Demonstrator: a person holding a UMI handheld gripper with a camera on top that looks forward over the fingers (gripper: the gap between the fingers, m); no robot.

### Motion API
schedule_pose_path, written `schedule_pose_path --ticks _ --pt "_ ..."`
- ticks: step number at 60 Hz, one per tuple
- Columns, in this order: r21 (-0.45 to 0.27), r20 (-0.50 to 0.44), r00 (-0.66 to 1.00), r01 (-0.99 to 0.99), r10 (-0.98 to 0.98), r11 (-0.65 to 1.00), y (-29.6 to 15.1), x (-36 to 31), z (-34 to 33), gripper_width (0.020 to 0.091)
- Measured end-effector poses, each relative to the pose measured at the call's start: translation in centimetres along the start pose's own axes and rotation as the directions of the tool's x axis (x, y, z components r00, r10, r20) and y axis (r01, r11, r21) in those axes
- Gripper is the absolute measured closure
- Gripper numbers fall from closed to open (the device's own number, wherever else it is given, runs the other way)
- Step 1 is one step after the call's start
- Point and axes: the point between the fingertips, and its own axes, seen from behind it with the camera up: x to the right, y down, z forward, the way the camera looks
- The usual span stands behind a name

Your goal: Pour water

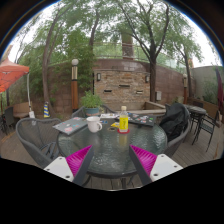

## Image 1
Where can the small round dark table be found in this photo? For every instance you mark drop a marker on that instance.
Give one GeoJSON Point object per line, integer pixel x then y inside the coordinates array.
{"type": "Point", "coordinates": [196, 110]}

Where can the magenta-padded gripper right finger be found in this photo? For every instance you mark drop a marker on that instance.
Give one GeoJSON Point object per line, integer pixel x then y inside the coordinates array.
{"type": "Point", "coordinates": [146, 160]}

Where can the grey wicker chair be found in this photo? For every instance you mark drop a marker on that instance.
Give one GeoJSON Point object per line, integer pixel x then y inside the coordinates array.
{"type": "Point", "coordinates": [78, 112]}
{"type": "Point", "coordinates": [176, 146]}
{"type": "Point", "coordinates": [33, 133]}

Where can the white ceramic mug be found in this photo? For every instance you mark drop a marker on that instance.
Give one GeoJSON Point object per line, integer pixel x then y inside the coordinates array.
{"type": "Point", "coordinates": [92, 125]}

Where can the black laptop with stickers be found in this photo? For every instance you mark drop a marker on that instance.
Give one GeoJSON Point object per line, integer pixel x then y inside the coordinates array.
{"type": "Point", "coordinates": [142, 119]}

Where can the wooden bench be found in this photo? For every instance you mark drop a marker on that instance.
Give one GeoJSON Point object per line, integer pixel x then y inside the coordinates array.
{"type": "Point", "coordinates": [20, 109]}

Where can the green plant in blue pot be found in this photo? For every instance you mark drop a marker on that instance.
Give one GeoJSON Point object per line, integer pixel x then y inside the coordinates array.
{"type": "Point", "coordinates": [91, 101]}

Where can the grey wall utility box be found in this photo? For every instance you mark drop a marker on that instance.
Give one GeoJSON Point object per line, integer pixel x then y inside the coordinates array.
{"type": "Point", "coordinates": [159, 96]}

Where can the orange canopy tent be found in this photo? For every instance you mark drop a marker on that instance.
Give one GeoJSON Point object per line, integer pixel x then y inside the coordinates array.
{"type": "Point", "coordinates": [11, 73]}

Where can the small blue card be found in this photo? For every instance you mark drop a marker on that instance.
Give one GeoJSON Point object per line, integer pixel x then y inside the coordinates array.
{"type": "Point", "coordinates": [105, 122]}

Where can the yellow-labelled clear drink bottle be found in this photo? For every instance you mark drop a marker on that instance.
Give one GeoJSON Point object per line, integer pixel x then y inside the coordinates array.
{"type": "Point", "coordinates": [123, 122]}

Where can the yellow card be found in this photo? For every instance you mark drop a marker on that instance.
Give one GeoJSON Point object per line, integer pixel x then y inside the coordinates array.
{"type": "Point", "coordinates": [114, 125]}

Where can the blue yellow striped cone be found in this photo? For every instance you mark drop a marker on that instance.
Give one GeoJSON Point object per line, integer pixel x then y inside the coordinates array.
{"type": "Point", "coordinates": [46, 111]}

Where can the black metal chair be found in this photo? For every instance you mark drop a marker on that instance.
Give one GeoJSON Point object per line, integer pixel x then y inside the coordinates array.
{"type": "Point", "coordinates": [210, 128]}

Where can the group of dark patio chairs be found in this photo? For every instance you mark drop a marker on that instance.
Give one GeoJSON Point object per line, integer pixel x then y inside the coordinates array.
{"type": "Point", "coordinates": [7, 120]}

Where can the black backpack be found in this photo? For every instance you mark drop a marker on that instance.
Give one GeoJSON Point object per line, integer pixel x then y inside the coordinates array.
{"type": "Point", "coordinates": [173, 121]}

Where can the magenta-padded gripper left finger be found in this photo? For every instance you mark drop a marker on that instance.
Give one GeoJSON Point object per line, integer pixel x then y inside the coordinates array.
{"type": "Point", "coordinates": [77, 160]}

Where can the wooden lamp post, globe light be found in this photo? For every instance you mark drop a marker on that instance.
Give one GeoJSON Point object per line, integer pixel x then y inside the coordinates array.
{"type": "Point", "coordinates": [74, 90]}
{"type": "Point", "coordinates": [185, 90]}

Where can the flat round red coaster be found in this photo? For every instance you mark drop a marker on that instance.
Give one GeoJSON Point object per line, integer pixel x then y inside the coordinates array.
{"type": "Point", "coordinates": [123, 132]}

